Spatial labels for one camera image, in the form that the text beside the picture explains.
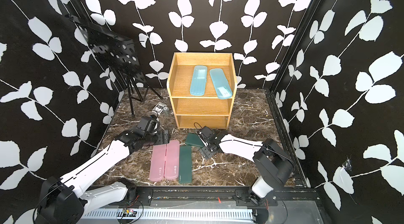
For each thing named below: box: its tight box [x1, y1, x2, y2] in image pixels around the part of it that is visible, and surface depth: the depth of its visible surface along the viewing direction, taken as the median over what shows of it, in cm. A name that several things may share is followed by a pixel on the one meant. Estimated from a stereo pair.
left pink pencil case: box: [148, 144, 167, 182], surface depth 84 cm
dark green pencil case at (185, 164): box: [178, 145, 193, 185], surface depth 85 cm
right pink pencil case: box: [164, 139, 180, 180], surface depth 85 cm
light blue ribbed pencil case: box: [189, 65, 208, 97], surface depth 81 cm
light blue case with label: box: [209, 68, 233, 100], surface depth 80 cm
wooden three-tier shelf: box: [166, 52, 238, 130], surface depth 88 cm
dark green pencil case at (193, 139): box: [185, 132, 205, 148], surface depth 97 cm
